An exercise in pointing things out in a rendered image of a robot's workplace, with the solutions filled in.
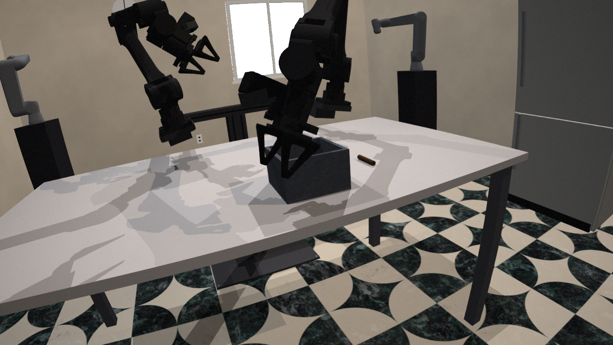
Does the brown wooden peg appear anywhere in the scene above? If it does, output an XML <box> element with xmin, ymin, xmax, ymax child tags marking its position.
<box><xmin>357</xmin><ymin>155</ymin><xmax>375</xmax><ymax>166</ymax></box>

